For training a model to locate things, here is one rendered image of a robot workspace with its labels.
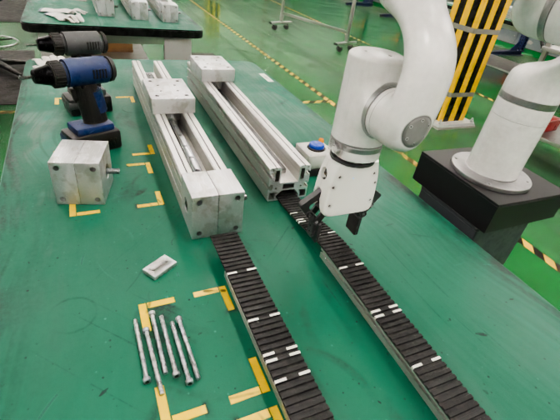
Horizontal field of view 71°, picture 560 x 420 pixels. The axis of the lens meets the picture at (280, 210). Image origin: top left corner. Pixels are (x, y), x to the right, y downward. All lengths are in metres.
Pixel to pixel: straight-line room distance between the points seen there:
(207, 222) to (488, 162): 0.66
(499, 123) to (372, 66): 0.50
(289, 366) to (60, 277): 0.40
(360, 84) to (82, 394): 0.54
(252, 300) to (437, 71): 0.40
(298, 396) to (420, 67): 0.43
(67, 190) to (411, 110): 0.65
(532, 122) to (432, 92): 0.50
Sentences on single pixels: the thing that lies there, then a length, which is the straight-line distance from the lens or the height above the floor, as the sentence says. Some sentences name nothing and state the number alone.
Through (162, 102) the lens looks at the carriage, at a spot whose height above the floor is 0.90.
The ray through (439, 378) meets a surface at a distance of 0.62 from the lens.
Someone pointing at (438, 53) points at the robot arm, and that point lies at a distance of 0.54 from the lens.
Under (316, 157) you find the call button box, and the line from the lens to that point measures 0.99.
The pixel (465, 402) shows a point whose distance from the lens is 0.61.
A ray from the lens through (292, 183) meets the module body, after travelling 0.90.
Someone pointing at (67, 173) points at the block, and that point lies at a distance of 0.86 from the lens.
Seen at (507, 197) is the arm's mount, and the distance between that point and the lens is 1.02.
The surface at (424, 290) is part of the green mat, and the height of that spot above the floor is 0.78.
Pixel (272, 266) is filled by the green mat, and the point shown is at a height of 0.78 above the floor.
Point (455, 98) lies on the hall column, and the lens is 4.10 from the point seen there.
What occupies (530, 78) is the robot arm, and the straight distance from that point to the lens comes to 0.99.
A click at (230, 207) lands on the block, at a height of 0.84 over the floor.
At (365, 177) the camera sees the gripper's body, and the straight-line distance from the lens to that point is 0.66.
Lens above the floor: 1.27
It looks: 34 degrees down
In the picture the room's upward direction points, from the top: 9 degrees clockwise
